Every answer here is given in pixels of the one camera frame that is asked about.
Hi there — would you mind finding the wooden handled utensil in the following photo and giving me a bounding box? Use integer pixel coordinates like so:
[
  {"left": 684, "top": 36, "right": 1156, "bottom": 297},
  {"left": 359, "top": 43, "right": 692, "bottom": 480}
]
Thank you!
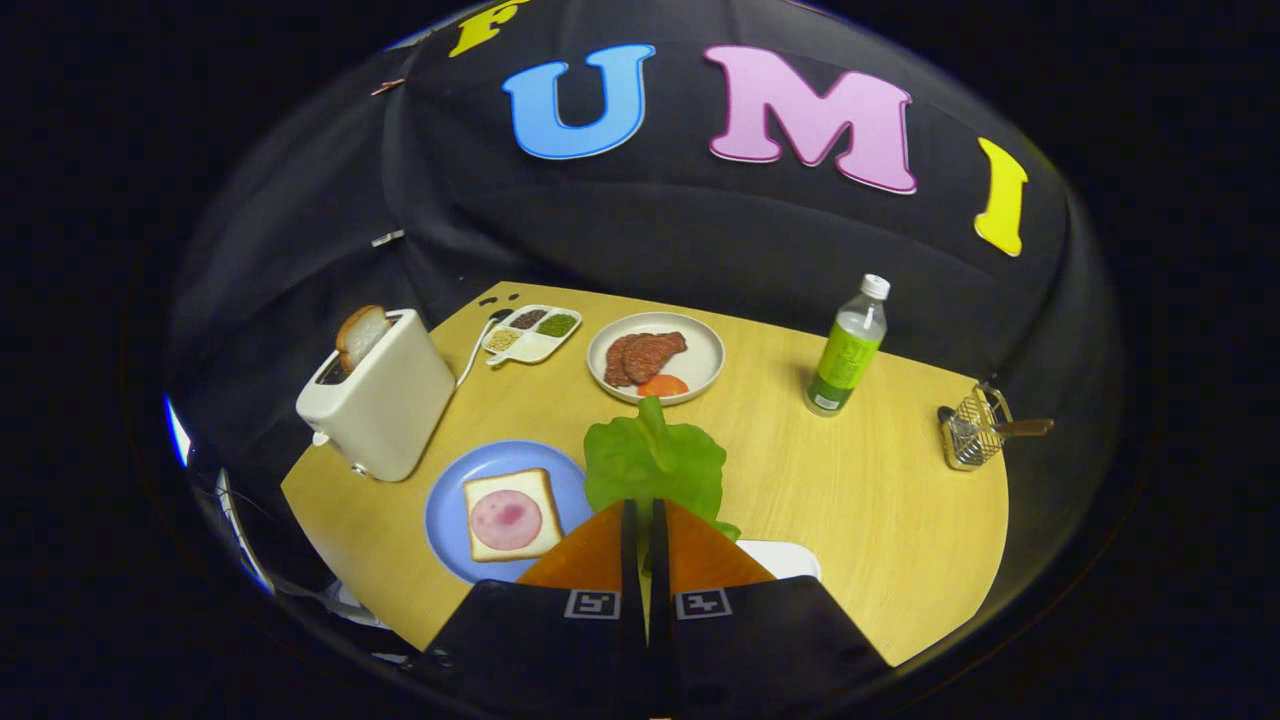
[{"left": 937, "top": 404, "right": 1055, "bottom": 439}]

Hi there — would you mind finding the brown meat slice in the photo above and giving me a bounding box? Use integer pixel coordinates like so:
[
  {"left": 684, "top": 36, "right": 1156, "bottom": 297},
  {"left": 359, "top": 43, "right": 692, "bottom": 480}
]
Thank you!
[
  {"left": 622, "top": 332, "right": 689, "bottom": 385},
  {"left": 603, "top": 335, "right": 641, "bottom": 389}
]

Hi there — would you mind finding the black backdrop cloth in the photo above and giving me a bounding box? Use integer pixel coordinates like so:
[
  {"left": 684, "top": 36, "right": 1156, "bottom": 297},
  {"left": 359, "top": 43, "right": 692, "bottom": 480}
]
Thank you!
[{"left": 165, "top": 0, "right": 1126, "bottom": 621}]

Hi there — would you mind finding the round beige plate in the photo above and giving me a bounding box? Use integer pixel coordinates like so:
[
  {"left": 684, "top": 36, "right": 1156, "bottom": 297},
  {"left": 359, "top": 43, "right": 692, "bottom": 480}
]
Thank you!
[{"left": 586, "top": 312, "right": 725, "bottom": 406}]

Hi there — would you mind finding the toasted bread slice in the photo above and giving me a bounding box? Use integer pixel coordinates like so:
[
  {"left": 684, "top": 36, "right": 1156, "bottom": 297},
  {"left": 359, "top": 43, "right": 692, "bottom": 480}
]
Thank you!
[{"left": 335, "top": 305, "right": 393, "bottom": 374}]

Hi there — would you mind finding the white toaster cable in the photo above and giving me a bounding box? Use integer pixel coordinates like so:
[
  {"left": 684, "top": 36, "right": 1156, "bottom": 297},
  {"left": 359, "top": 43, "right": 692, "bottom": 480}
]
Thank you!
[{"left": 455, "top": 312, "right": 511, "bottom": 389}]

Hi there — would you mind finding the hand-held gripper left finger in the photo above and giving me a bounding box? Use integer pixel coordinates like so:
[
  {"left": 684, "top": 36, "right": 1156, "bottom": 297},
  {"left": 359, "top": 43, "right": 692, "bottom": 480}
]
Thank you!
[{"left": 418, "top": 498, "right": 651, "bottom": 720}]

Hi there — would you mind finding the white divided dish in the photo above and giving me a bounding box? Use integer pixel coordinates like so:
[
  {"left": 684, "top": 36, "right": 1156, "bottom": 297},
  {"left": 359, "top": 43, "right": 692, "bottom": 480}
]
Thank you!
[{"left": 481, "top": 304, "right": 583, "bottom": 368}]

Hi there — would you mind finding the white toaster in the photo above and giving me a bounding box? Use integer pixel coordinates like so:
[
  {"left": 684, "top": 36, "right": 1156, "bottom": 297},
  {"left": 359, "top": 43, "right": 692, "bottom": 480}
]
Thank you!
[{"left": 296, "top": 308, "right": 457, "bottom": 483}]

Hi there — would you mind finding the pink ham slice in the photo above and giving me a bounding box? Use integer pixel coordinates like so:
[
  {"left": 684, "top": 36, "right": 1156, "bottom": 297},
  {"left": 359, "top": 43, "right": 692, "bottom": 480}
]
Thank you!
[{"left": 469, "top": 489, "right": 544, "bottom": 551}]

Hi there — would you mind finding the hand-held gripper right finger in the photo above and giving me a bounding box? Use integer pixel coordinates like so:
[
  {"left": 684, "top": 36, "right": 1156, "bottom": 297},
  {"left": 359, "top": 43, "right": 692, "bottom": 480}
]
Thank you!
[{"left": 648, "top": 498, "right": 893, "bottom": 720}]

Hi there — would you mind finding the white curved frame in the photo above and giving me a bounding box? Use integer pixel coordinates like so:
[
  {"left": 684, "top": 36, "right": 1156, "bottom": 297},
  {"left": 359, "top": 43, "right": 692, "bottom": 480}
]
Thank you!
[{"left": 215, "top": 468, "right": 276, "bottom": 596}]

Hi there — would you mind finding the wire mesh basket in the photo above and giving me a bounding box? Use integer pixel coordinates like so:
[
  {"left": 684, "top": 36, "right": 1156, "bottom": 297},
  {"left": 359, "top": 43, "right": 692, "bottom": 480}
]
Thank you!
[{"left": 940, "top": 385, "right": 1013, "bottom": 471}]

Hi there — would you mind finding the blue round plate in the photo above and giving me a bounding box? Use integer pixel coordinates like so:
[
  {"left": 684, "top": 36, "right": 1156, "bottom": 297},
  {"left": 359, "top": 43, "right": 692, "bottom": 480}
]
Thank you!
[{"left": 425, "top": 440, "right": 597, "bottom": 586}]

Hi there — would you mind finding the green label plastic bottle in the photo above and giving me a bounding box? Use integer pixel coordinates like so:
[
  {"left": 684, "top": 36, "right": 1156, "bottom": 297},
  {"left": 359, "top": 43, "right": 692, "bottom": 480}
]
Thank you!
[{"left": 805, "top": 274, "right": 891, "bottom": 417}]

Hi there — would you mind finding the green lettuce leaf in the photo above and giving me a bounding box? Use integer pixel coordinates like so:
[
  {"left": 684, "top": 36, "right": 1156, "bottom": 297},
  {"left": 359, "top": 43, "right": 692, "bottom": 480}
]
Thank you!
[{"left": 583, "top": 396, "right": 743, "bottom": 541}]

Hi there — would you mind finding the white square plate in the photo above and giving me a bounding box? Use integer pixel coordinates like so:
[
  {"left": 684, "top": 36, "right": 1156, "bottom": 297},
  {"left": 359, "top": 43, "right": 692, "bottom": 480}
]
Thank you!
[{"left": 735, "top": 538, "right": 823, "bottom": 583}]

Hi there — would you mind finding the white object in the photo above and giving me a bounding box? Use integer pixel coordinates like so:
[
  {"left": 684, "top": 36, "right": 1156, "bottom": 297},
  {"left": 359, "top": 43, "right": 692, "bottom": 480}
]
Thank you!
[{"left": 325, "top": 578, "right": 393, "bottom": 629}]

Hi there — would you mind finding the white bread slice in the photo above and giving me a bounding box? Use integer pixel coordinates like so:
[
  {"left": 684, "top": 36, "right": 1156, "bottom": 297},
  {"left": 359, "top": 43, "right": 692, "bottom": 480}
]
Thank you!
[{"left": 462, "top": 467, "right": 565, "bottom": 563}]

